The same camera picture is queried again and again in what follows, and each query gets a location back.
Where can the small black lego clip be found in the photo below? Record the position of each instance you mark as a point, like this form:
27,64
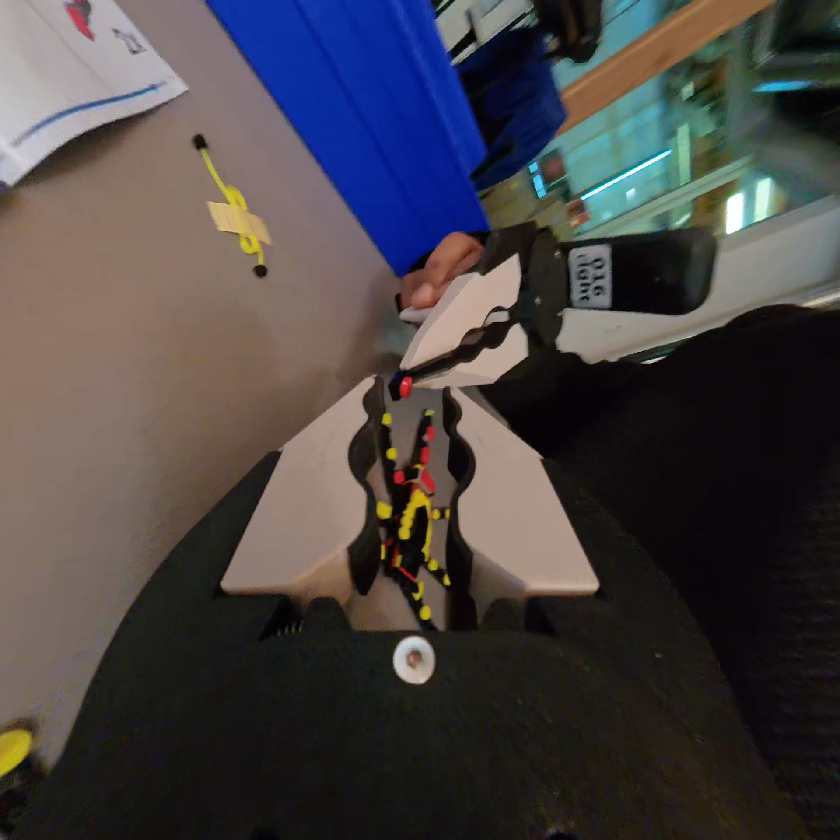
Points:
394,387

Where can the pile of loose lego pieces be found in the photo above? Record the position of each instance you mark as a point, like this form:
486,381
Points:
13,748

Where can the lego spider model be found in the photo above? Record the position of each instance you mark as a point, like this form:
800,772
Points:
413,518

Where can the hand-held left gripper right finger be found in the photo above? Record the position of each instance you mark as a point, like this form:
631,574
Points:
531,525

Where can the person's right forearm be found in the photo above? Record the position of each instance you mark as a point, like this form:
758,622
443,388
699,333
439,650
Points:
558,407

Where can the blue plastic bin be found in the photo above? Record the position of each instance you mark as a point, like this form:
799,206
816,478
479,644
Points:
361,98

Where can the yellow tape piece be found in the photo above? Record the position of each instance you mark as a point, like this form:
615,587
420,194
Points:
226,216

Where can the lego instruction booklet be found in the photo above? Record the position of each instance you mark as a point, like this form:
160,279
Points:
65,79

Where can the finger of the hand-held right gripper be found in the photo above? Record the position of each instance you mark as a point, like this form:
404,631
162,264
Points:
459,308
499,358

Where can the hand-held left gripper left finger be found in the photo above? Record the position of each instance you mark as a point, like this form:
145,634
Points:
295,518

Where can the person's right hand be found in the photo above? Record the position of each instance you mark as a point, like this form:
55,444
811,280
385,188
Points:
446,262

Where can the wooden beam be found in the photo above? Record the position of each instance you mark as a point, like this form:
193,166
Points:
656,52

